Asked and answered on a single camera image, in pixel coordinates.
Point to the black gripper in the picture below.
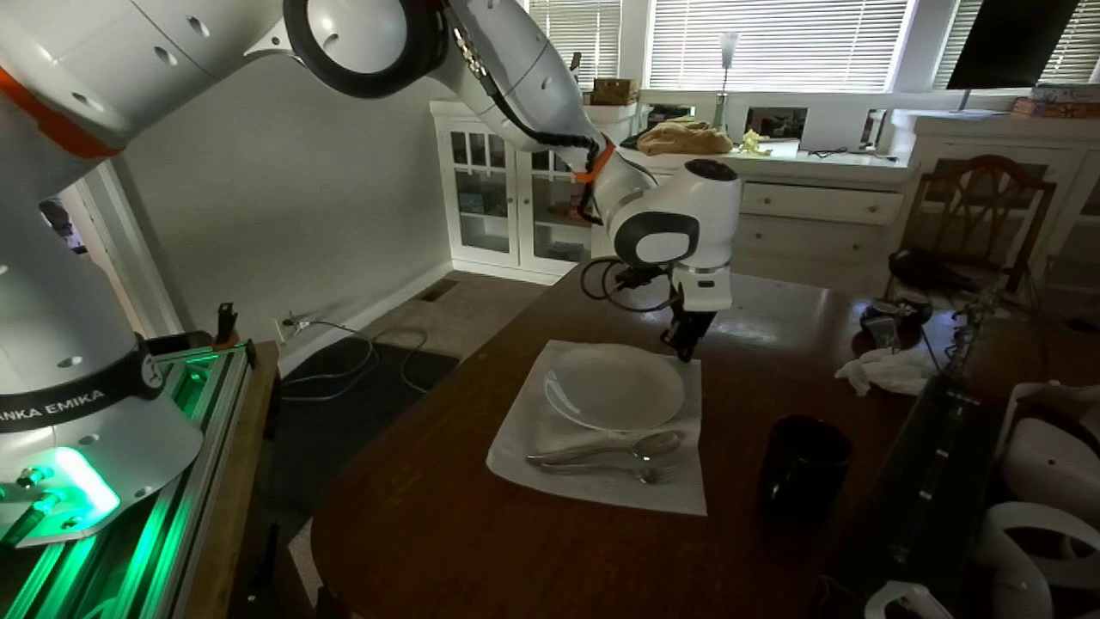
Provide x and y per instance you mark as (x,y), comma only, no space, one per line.
(693,319)

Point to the white paper towel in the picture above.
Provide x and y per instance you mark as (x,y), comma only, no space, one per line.
(595,487)

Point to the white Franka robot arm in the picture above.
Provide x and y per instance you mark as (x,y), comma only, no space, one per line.
(57,287)

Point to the white round plate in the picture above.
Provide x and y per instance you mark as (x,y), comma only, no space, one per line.
(622,382)

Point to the silver spoon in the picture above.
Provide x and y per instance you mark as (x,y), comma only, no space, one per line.
(608,445)

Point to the silver fork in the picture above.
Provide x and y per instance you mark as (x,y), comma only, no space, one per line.
(595,465)

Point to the black mug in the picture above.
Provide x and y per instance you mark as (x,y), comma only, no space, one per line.
(801,469)

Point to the crumpled white cloth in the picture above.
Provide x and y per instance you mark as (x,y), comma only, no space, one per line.
(887,371)

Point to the white glass-door cabinet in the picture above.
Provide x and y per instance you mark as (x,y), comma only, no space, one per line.
(494,193)

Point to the brown box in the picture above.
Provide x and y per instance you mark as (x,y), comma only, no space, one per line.
(609,91)

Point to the long black case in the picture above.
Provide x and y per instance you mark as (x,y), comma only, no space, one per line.
(929,494)

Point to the dark wooden chair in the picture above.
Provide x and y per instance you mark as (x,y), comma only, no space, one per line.
(976,218)

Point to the white window blinds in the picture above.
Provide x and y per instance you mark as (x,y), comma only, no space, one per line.
(777,39)

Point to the black floor mat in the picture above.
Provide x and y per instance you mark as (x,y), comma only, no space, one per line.
(345,424)

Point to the white VR controller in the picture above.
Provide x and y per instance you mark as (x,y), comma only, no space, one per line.
(1055,458)
(1034,563)

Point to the black clamp knob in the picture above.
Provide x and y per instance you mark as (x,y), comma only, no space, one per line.
(225,326)

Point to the aluminium robot stand green light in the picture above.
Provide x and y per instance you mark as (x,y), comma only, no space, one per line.
(149,502)

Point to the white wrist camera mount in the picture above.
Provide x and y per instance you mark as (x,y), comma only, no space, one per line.
(709,287)

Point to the small picture frame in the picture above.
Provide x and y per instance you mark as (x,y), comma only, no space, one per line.
(775,123)

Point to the black wall television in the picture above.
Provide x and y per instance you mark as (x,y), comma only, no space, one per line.
(1017,39)

